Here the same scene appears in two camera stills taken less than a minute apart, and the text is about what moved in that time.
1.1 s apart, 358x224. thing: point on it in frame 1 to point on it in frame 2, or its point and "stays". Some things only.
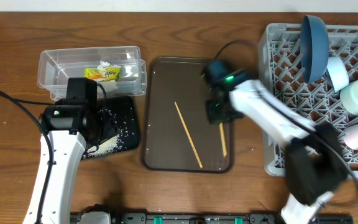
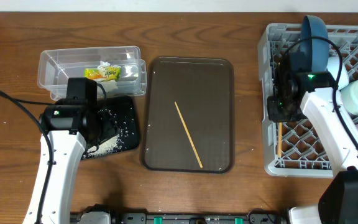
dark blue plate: (314, 47) stays
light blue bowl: (338, 72) stays
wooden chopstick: (189, 134) stays
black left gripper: (108, 126) stays
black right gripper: (217, 116) to (275, 114)
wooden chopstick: (223, 139) to (279, 140)
